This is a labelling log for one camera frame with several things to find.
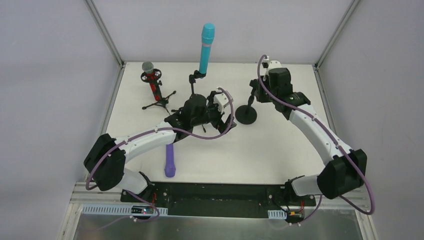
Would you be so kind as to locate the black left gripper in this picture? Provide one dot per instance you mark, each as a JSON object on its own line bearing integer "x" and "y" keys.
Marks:
{"x": 218, "y": 117}

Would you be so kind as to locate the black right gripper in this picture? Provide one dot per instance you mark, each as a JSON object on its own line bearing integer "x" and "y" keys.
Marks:
{"x": 255, "y": 91}

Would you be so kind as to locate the black round-base mic stand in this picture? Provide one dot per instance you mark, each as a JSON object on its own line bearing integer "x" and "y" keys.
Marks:
{"x": 246, "y": 114}

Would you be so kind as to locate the black tripod clip stand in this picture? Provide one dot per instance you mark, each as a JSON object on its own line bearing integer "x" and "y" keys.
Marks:
{"x": 193, "y": 86}

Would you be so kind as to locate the purple toy microphone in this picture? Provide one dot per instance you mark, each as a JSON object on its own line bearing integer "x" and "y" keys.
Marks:
{"x": 170, "y": 168}

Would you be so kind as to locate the teal toy microphone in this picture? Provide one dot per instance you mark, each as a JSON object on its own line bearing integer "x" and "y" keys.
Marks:
{"x": 207, "y": 38}

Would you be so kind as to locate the red glitter microphone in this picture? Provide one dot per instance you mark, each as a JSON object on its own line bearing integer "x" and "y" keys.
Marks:
{"x": 152, "y": 76}

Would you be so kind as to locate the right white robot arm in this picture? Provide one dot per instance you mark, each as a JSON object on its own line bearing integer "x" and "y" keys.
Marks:
{"x": 344, "y": 168}

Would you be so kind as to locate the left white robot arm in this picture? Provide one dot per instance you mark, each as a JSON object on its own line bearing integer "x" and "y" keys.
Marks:
{"x": 206, "y": 118}

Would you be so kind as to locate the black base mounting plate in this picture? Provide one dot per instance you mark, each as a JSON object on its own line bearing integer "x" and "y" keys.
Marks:
{"x": 253, "y": 201}

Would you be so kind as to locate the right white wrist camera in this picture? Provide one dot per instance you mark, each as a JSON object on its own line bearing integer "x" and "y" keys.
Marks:
{"x": 269, "y": 64}

